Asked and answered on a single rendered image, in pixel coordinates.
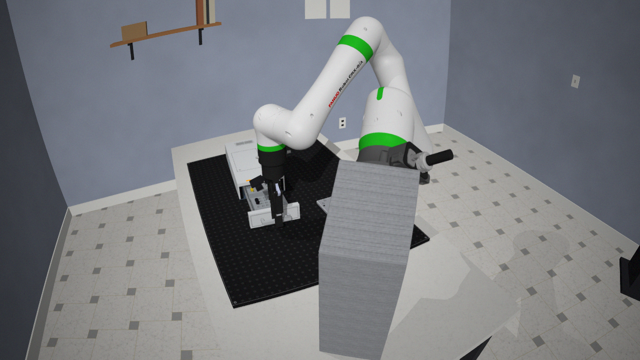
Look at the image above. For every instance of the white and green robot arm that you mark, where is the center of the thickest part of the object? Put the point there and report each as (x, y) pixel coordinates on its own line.
(392, 132)

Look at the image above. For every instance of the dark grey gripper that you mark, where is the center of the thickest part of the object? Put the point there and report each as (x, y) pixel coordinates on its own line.
(273, 174)

